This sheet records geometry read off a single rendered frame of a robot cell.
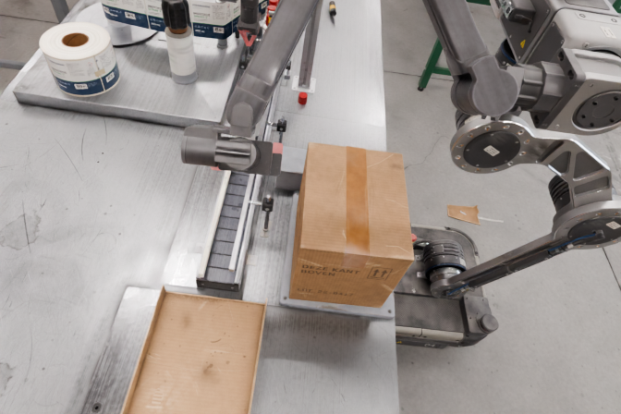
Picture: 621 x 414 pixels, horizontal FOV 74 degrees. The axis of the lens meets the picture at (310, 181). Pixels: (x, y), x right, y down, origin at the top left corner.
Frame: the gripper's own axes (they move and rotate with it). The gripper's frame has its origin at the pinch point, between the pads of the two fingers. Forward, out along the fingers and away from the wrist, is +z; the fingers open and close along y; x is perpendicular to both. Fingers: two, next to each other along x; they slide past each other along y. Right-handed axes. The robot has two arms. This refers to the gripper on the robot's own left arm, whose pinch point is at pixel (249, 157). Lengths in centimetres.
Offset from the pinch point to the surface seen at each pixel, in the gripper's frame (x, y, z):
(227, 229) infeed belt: 19.4, 5.9, 22.0
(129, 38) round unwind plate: -41, 55, 69
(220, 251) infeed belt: 24.7, 6.7, 17.6
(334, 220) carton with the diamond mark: 11.6, -19.6, -2.1
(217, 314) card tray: 39.1, 5.0, 11.9
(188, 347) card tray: 45.4, 10.2, 6.6
